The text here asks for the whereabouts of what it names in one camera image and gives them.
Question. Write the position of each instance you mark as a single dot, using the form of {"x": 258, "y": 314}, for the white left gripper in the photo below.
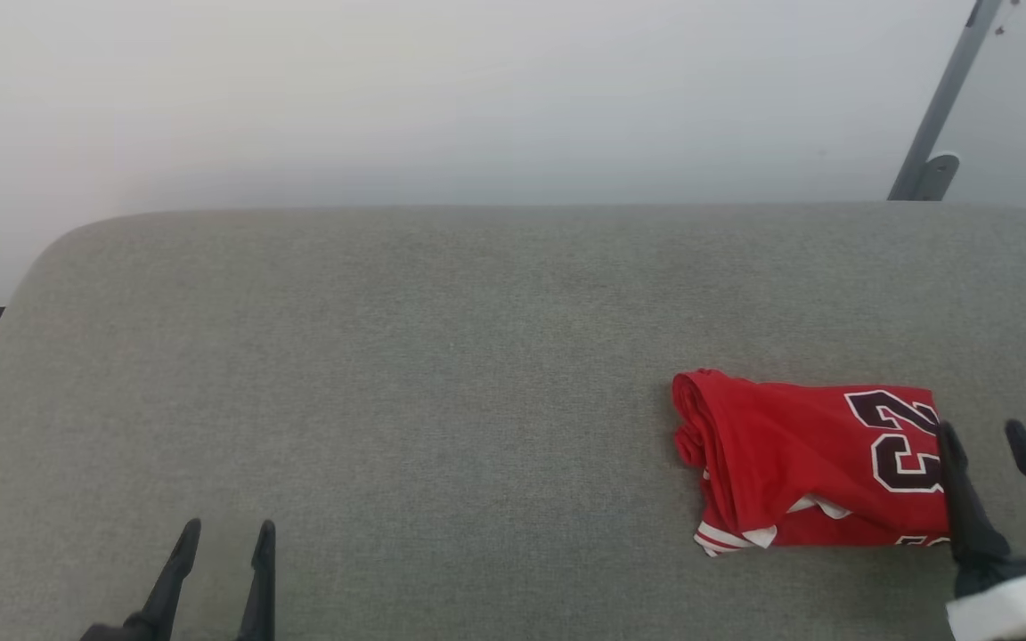
{"x": 108, "y": 634}

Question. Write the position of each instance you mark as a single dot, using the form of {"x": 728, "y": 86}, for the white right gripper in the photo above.
{"x": 1012, "y": 605}

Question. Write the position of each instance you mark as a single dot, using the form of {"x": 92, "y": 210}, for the red Bulls basketball jersey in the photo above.
{"x": 771, "y": 445}

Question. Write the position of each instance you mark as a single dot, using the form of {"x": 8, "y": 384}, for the grey metal pole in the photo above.
{"x": 947, "y": 89}

